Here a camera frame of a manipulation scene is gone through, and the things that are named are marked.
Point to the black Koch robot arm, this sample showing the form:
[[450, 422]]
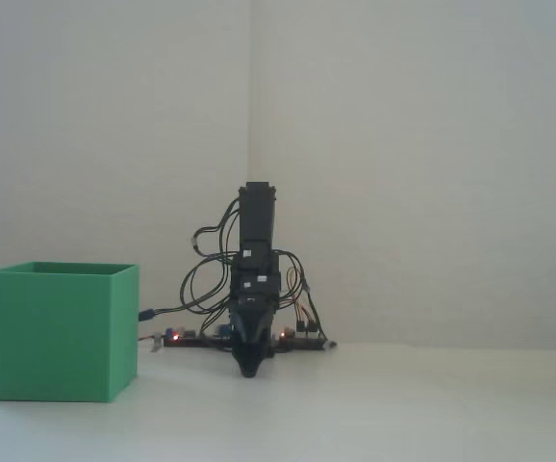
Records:
[[257, 216]]

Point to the grey metal clamp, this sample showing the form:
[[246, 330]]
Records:
[[155, 342]]

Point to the green square plastic bin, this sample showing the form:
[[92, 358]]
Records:
[[52, 337]]

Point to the blue circuit board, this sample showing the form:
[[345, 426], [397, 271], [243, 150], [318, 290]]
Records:
[[186, 334]]

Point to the circuit board with white connectors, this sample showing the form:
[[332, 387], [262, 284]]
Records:
[[286, 333]]

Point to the blue usb plug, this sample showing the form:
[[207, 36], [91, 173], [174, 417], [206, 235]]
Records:
[[147, 315]]

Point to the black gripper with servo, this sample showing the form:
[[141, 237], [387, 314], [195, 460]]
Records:
[[253, 304]]

